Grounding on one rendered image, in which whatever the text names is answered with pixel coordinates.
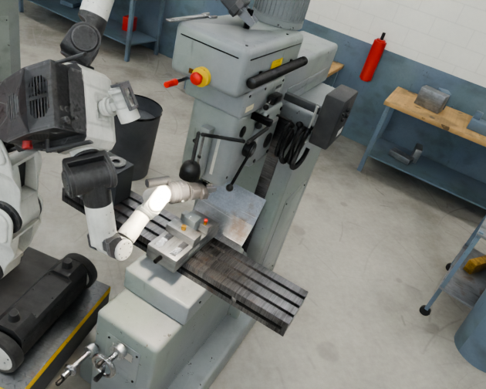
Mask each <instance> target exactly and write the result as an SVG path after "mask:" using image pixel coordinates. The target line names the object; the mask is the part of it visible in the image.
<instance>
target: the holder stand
mask: <svg viewBox="0 0 486 389"><path fill-rule="evenodd" d="M107 153H108V155H109V156H110V159H111V161H112V162H113V164H114V167H115V168H116V173H117V179H118V182H117V186H116V187H115V188H107V189H111V193H112V199H113V206H115V205H117V204H118V203H120V202H121V201H123V200H124V199H126V198H128V197H129V196H130V191H131V185H132V179H133V168H134V164H131V163H130V162H129V161H126V160H124V159H123V158H121V157H118V156H116V155H115V154H112V153H111V152H109V151H107Z"/></svg>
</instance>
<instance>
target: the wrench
mask: <svg viewBox="0 0 486 389"><path fill-rule="evenodd" d="M206 18H209V19H217V18H218V17H217V16H216V15H210V12H204V13H201V15H190V16H183V17H176V18H169V19H166V21H167V22H183V21H189V20H195V19H206Z"/></svg>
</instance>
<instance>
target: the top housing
mask: <svg viewBox="0 0 486 389"><path fill-rule="evenodd" d="M243 25H244V21H243V20H242V19H241V18H239V17H238V15H236V16H235V17H232V16H231V15H221V16H218V18H217V19H209V18H206V19H195V20H189V21H183V22H180V24H179V25H178V27H177V36H176V41H175V46H174V54H173V60H172V68H173V69H174V70H175V71H176V72H178V73H181V74H183V75H185V76H188V77H191V73H189V68H192V69H195V68H198V67H200V66H203V67H205V68H207V69H208V71H209V72H210V74H211V81H210V83H209V84H208V86H209V87H211V88H213V89H215V90H218V91H220V92H222V93H224V94H227V95H229V96H231V97H234V98H236V97H239V96H242V95H244V94H246V93H248V92H251V91H252V90H251V89H249V88H248V87H247V84H246V82H247V80H248V79H249V78H250V77H253V76H256V75H258V74H259V72H260V71H262V72H265V71H268V70H270V69H273V68H275V67H277V66H280V65H282V64H285V63H288V62H289V61H290V59H293V60H294V59H297V58H298V54H299V50H300V48H301V45H302V41H303V34H302V33H301V32H299V31H296V30H287V29H280V28H278V27H274V26H272V25H268V24H265V23H264V22H260V21H257V23H256V24H255V25H253V26H252V27H249V29H244V28H243ZM290 73H291V72H290ZM287 74H289V73H287ZM287 74H286V75H287ZM283 76H285V75H283ZM283 76H280V77H279V78H281V77H283ZM277 79H278V78H277ZM274 80H275V79H274ZM274 80H272V81H274ZM272 81H270V82H272ZM270 82H268V83H270ZM265 84H267V83H265ZM265 84H263V85H261V86H264V85H265ZM261 86H259V87H261ZM257 88H258V87H256V88H254V89H253V90H255V89H257Z"/></svg>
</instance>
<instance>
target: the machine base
mask: <svg viewBox="0 0 486 389"><path fill-rule="evenodd" d="M256 321H257V320H255V319H253V318H252V317H250V316H249V315H247V314H245V313H242V314H241V315H240V316H239V318H238V319H235V318H233V317H231V316H229V315H228V314H227V315H226V316H225V317H224V319H223V320H222V321H221V322H220V323H219V324H218V326H217V327H216V328H215V329H214V331H213V332H212V333H211V335H210V336H209V337H208V338H207V339H206V340H205V342H204V343H203V344H202V346H201V347H200V348H199V349H198V351H197V352H196V353H195V355H194V356H193V357H192V358H191V359H190V360H189V362H188V363H187V364H186V366H185V367H184V368H183V369H182V371H181V372H180V373H179V374H178V375H177V376H176V378H175V379H174V380H173V382H172V383H171V384H170V386H169V387H168V388H167V389H208V388H209V387H210V386H211V385H212V383H213V382H214V380H215V379H216V377H217V376H218V375H219V373H220V372H221V370H222V369H223V367H224V366H225V364H226V363H227V362H228V360H229V359H230V358H231V356H232V354H233V353H234V352H235V351H236V349H237V348H238V346H239V345H240V343H241V342H242V341H243V339H244V338H245V336H246V335H247V334H248V332H249V330H250V329H251V328H252V327H253V325H254V324H255V322H256ZM92 372H93V363H92V358H91V357H87V358H86V359H85V360H84V361H83V362H82V363H81V364H80V377H81V378H83V379H84V380H85V381H87V382H88V383H90V384H91V380H92Z"/></svg>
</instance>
